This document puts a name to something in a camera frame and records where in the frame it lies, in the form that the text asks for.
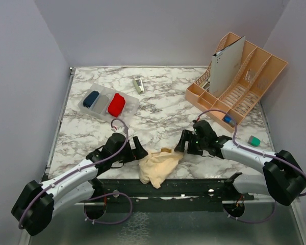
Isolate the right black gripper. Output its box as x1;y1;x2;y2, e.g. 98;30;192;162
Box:
174;129;207;156

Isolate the beige underwear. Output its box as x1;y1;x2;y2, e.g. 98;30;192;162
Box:
139;148;184;189

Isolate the red boxer underwear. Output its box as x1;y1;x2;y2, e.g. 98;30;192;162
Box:
107;93;126;117

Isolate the clear plastic storage box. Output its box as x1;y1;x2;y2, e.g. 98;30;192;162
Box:
78;84;139;123

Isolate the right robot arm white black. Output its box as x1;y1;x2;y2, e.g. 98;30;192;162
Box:
174;120;306;206

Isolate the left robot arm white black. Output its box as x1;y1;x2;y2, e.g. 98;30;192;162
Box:
11;133;148;236

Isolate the grey rolled underwear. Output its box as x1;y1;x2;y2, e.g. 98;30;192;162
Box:
93;95;110;114

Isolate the navy rolled underwear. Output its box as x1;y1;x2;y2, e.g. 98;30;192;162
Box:
83;91;99;108

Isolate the blue capped small bottle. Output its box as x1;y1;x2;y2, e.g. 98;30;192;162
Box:
223;116;237;127

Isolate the green grey eraser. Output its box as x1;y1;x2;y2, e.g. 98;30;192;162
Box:
247;135;261;147

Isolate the white folder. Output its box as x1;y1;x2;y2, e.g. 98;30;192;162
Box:
209;36;246;97

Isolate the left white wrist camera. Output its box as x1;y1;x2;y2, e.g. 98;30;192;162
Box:
115;127;125;135

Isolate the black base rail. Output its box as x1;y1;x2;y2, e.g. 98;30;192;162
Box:
40;176;256;214

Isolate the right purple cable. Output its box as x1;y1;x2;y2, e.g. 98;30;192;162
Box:
193;109;306;224

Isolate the aluminium frame rail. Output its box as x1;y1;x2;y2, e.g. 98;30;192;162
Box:
17;67;74;245

